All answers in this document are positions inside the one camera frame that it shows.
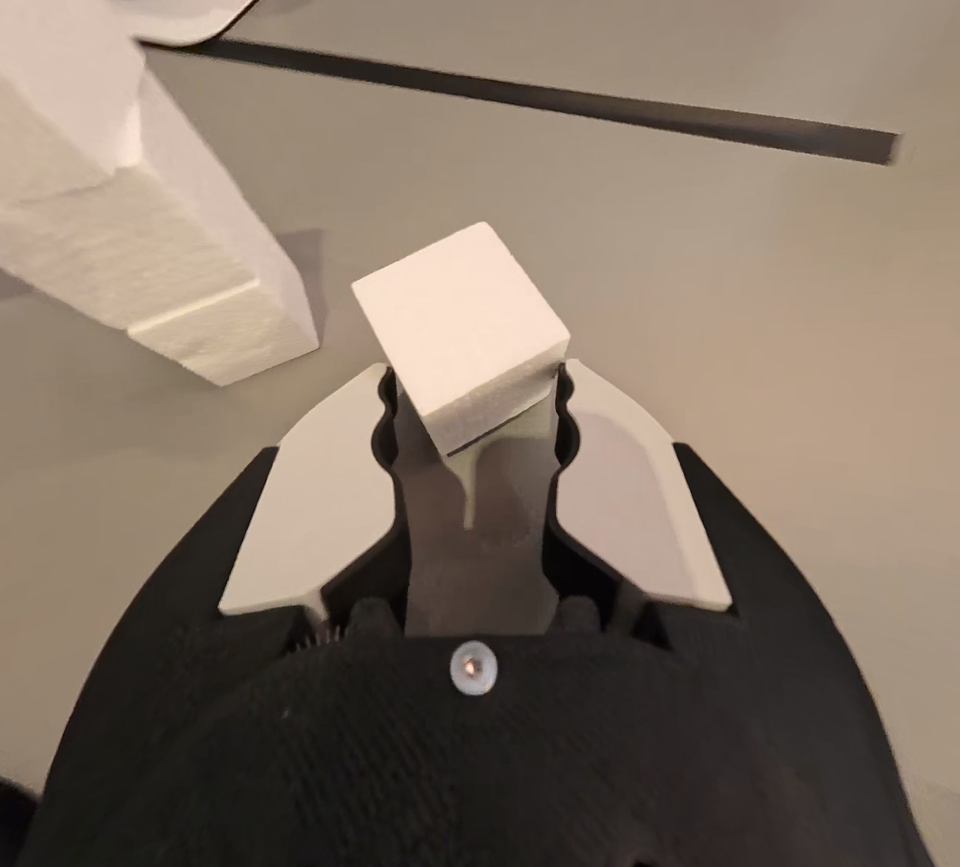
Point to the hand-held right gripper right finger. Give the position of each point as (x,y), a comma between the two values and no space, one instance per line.
(637,514)

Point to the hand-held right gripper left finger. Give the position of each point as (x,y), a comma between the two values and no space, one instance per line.
(315,507)

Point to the black wrist rest pad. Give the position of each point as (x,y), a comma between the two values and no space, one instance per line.
(15,822)

